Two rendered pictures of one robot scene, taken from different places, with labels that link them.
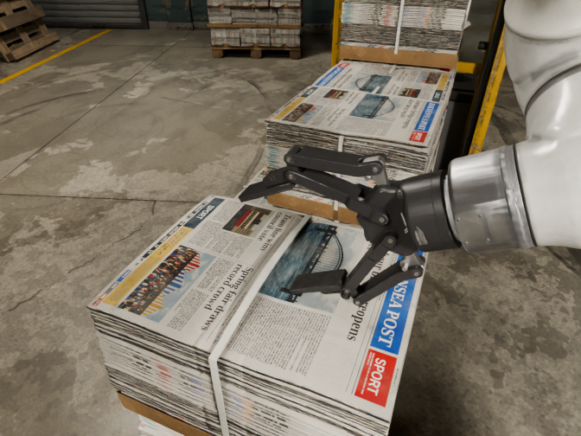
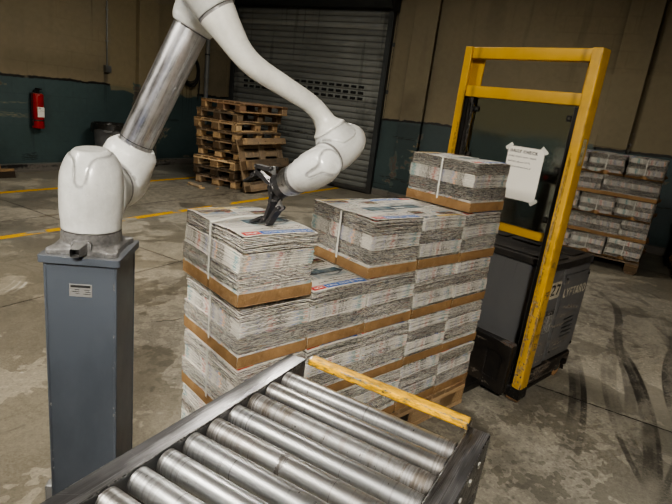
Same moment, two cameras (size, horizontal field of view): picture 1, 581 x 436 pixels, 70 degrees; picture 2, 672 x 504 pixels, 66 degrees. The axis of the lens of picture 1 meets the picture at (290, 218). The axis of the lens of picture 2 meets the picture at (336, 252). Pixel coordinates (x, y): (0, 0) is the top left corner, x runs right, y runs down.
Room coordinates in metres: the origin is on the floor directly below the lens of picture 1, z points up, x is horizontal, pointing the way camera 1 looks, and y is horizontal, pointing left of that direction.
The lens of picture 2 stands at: (-1.00, -0.94, 1.46)
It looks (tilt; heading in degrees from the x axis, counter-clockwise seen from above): 16 degrees down; 24
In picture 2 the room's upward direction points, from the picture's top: 7 degrees clockwise
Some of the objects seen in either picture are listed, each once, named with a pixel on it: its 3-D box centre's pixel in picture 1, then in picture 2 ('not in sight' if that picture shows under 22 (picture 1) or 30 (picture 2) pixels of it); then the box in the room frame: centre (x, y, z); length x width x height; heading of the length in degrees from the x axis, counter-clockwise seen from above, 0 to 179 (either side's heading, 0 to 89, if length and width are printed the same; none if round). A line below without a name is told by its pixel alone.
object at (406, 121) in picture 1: (358, 112); (368, 208); (0.97, -0.17, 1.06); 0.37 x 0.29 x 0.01; 66
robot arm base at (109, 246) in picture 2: not in sight; (89, 239); (-0.06, 0.23, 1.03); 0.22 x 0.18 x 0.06; 32
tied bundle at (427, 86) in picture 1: (379, 116); (410, 231); (1.24, -0.28, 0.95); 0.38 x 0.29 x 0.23; 67
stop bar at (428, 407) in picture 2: not in sight; (384, 389); (0.09, -0.62, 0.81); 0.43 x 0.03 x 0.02; 86
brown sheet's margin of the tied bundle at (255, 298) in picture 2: not in sight; (263, 286); (0.36, -0.07, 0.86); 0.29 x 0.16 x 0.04; 157
